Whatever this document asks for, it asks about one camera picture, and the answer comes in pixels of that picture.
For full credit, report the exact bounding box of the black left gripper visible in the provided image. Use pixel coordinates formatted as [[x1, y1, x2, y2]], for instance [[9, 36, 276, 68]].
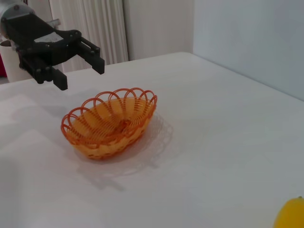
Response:
[[0, 11, 105, 91]]

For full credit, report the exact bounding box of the red object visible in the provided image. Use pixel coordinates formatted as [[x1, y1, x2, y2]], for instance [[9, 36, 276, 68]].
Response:
[[0, 53, 8, 78]]

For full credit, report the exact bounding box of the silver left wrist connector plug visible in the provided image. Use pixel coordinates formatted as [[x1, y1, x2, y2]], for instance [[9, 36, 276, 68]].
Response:
[[48, 19, 62, 29]]

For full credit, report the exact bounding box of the white pleated curtain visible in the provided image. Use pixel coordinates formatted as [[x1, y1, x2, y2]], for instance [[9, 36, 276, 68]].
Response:
[[49, 0, 129, 73]]

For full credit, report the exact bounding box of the orange woven plastic basket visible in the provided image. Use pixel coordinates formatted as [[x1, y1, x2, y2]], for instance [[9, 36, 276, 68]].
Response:
[[60, 87, 158, 161]]

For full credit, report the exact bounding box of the yellow banana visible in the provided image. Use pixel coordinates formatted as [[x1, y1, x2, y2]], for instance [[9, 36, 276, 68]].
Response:
[[273, 196, 304, 228]]

